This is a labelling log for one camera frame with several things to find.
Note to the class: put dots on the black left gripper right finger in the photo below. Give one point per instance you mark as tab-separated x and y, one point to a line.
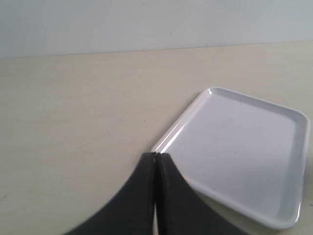
179	210

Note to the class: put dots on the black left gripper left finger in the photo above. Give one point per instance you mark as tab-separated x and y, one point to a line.
131	210

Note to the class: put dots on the white rectangular plastic tray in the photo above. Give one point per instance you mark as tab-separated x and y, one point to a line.
244	152

